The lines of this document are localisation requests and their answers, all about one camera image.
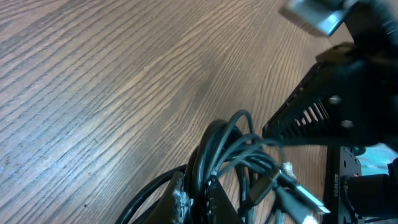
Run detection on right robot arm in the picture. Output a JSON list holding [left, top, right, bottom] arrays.
[[262, 1, 397, 149]]

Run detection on black USB cable thin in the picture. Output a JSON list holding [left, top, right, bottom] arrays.
[[214, 134, 330, 223]]

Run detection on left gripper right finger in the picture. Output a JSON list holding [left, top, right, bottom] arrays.
[[203, 175, 243, 224]]

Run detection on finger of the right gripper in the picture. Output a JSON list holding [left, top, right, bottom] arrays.
[[262, 58, 397, 148]]

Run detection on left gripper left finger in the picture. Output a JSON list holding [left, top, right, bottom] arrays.
[[144, 172, 191, 224]]

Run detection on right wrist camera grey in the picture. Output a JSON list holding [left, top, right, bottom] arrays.
[[279, 0, 358, 37]]

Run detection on black USB cable thick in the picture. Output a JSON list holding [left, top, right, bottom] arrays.
[[114, 109, 332, 224]]

